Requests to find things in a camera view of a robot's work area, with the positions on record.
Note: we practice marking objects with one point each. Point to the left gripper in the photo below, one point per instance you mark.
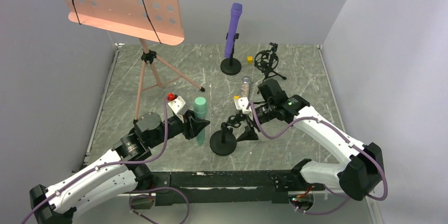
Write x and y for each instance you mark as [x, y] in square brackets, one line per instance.
[190, 124]

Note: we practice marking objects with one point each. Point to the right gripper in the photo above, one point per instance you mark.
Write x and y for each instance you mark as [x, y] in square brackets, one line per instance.
[250, 117]

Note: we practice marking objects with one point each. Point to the mint green microphone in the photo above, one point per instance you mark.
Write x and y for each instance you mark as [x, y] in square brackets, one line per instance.
[200, 109]

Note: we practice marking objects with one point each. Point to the black round-base clip stand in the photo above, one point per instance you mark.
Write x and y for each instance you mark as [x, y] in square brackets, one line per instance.
[223, 142]

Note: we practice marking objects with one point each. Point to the black round-base clamp stand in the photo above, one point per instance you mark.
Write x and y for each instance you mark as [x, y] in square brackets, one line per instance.
[231, 66]

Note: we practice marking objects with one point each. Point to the purple microphone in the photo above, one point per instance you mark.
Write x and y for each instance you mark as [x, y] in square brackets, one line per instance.
[235, 14]

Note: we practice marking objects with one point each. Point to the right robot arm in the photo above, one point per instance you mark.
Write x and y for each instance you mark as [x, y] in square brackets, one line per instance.
[359, 172]

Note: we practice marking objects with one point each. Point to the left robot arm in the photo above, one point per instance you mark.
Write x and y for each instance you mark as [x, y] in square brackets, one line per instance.
[121, 169]

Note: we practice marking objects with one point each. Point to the pink perforated music stand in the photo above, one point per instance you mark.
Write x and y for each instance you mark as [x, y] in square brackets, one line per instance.
[148, 20]

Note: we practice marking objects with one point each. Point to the glitter silver microphone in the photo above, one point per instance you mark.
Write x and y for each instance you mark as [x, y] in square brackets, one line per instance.
[245, 87]

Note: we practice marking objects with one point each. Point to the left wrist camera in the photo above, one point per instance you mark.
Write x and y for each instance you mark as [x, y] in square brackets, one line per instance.
[177, 104]

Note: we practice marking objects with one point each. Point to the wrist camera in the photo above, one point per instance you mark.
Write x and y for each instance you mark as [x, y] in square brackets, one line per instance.
[177, 104]
[243, 105]

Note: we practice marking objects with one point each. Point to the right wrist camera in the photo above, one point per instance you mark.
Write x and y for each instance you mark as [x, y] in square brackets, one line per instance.
[243, 105]

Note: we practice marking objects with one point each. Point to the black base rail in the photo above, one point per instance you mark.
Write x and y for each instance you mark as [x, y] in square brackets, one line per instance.
[275, 186]

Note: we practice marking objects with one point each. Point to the black shock mount tripod stand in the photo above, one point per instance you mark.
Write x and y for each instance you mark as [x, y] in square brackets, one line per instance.
[266, 61]

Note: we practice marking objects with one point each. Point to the aluminium table frame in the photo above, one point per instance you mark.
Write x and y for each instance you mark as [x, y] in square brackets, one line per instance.
[86, 126]

